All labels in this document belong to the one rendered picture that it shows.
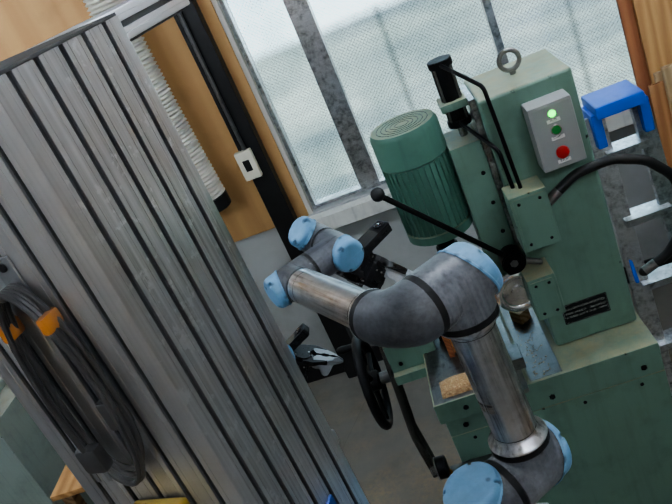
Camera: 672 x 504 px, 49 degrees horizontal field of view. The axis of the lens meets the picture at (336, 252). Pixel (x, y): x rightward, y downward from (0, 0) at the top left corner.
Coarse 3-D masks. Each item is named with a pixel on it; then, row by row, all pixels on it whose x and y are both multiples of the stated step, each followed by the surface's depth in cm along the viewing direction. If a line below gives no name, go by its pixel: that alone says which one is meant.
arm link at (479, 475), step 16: (464, 464) 141; (480, 464) 139; (496, 464) 140; (448, 480) 140; (464, 480) 138; (480, 480) 136; (496, 480) 135; (512, 480) 137; (448, 496) 137; (464, 496) 135; (480, 496) 134; (496, 496) 133; (512, 496) 136
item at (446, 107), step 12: (432, 60) 178; (444, 60) 174; (432, 72) 177; (444, 72) 175; (444, 84) 177; (456, 84) 177; (444, 96) 178; (456, 96) 178; (444, 108) 178; (456, 108) 178; (456, 120) 181; (468, 120) 181
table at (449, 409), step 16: (432, 352) 202; (416, 368) 204; (432, 368) 196; (448, 368) 193; (400, 384) 205; (432, 384) 190; (432, 400) 185; (448, 400) 182; (464, 400) 182; (448, 416) 184; (464, 416) 184
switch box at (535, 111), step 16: (544, 96) 168; (560, 96) 165; (528, 112) 165; (544, 112) 165; (560, 112) 165; (528, 128) 171; (544, 128) 167; (576, 128) 167; (544, 144) 168; (560, 144) 168; (576, 144) 168; (544, 160) 170; (576, 160) 170
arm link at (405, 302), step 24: (288, 264) 157; (312, 264) 156; (264, 288) 157; (288, 288) 151; (312, 288) 143; (336, 288) 137; (360, 288) 135; (408, 288) 122; (336, 312) 134; (360, 312) 126; (384, 312) 122; (408, 312) 120; (432, 312) 121; (360, 336) 127; (384, 336) 123; (408, 336) 122; (432, 336) 122
